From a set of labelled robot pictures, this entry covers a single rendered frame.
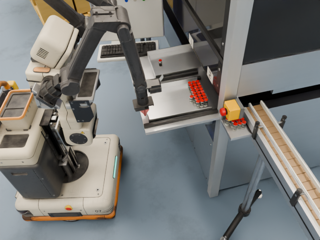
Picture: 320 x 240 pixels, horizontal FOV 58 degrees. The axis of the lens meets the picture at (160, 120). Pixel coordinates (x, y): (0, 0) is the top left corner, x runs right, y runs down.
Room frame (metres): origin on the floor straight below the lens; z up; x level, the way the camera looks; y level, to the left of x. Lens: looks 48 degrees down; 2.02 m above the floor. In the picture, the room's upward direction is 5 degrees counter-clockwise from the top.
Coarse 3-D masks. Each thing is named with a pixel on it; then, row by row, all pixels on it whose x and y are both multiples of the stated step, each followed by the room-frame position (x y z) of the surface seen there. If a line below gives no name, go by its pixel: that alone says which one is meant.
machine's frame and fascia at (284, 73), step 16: (192, 16) 1.51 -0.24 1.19; (256, 64) 1.02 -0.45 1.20; (272, 64) 1.03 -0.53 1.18; (288, 64) 1.05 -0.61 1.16; (304, 64) 1.06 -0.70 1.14; (240, 80) 1.01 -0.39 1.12; (256, 80) 1.02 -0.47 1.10; (272, 80) 1.04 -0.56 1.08; (288, 80) 1.05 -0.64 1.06; (304, 80) 1.07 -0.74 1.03; (240, 96) 1.01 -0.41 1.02
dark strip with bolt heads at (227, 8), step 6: (228, 0) 1.09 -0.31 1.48; (228, 6) 1.08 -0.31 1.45; (228, 12) 1.07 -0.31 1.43; (228, 18) 1.07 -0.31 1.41; (222, 30) 1.11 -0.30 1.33; (222, 36) 1.10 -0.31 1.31; (222, 42) 1.09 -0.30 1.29; (222, 48) 1.09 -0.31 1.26; (222, 54) 1.08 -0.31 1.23; (216, 84) 1.10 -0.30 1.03
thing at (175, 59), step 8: (168, 48) 1.63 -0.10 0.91; (176, 48) 1.64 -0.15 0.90; (184, 48) 1.65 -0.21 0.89; (152, 56) 1.60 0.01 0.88; (160, 56) 1.59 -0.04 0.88; (168, 56) 1.59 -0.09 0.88; (176, 56) 1.58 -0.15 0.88; (184, 56) 1.57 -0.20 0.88; (192, 56) 1.56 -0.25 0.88; (152, 64) 1.51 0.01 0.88; (168, 64) 1.50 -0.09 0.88; (176, 64) 1.49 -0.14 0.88; (184, 64) 1.48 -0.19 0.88; (192, 64) 1.48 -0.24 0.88; (200, 64) 1.47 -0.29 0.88; (160, 72) 1.42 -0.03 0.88; (168, 72) 1.42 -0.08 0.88; (176, 72) 1.38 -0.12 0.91
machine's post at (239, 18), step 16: (240, 0) 1.00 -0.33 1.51; (240, 16) 1.00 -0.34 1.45; (240, 32) 1.00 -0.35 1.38; (240, 48) 1.01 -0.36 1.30; (224, 64) 1.04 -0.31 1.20; (240, 64) 1.01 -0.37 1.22; (224, 80) 1.02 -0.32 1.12; (224, 96) 1.00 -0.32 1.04; (224, 144) 1.01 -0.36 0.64; (208, 192) 1.04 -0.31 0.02
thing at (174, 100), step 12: (168, 84) 1.28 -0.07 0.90; (180, 84) 1.30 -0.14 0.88; (156, 96) 1.21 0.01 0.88; (168, 96) 1.20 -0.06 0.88; (180, 96) 1.20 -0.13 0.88; (156, 108) 1.12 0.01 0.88; (168, 108) 1.11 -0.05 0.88; (180, 108) 1.10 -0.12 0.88; (192, 108) 1.09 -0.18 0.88; (204, 108) 1.05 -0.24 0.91; (156, 120) 1.01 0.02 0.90
